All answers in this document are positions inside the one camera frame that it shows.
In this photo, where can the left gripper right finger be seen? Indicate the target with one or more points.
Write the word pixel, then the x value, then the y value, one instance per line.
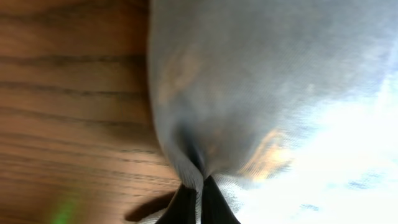
pixel 215 209

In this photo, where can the light blue printed t-shirt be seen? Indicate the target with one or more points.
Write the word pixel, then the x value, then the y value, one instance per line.
pixel 290 105

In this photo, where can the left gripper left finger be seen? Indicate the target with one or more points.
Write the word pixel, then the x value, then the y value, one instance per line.
pixel 181 209

